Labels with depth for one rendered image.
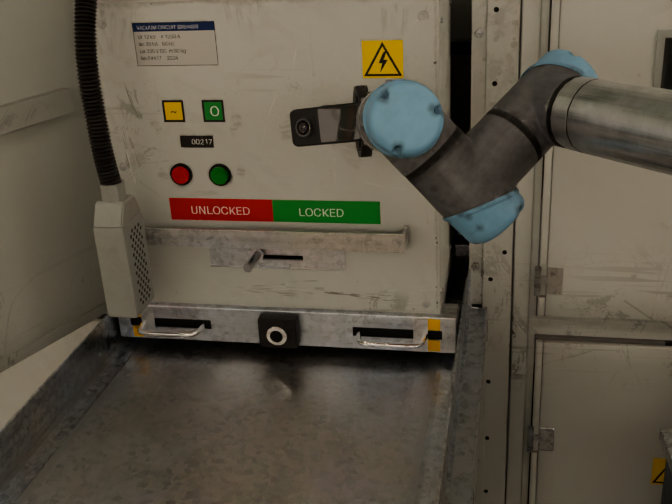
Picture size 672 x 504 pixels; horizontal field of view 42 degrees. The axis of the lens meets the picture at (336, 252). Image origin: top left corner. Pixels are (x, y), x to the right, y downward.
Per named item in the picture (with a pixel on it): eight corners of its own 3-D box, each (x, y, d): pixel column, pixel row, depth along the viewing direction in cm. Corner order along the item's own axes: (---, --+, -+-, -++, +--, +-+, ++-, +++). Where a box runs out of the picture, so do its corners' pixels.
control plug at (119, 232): (138, 319, 127) (120, 207, 120) (107, 318, 128) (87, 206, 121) (158, 295, 134) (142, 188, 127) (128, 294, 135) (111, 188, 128)
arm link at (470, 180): (562, 173, 89) (490, 95, 88) (491, 250, 87) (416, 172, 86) (528, 181, 97) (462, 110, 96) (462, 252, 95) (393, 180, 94)
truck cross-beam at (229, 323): (456, 353, 131) (456, 318, 128) (120, 336, 141) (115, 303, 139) (458, 337, 135) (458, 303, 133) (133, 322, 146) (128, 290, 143)
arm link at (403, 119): (410, 180, 85) (349, 117, 84) (395, 174, 96) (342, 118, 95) (468, 124, 85) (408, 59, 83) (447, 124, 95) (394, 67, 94)
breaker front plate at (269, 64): (437, 326, 130) (435, -5, 111) (133, 312, 139) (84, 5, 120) (438, 321, 131) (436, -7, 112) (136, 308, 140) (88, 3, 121)
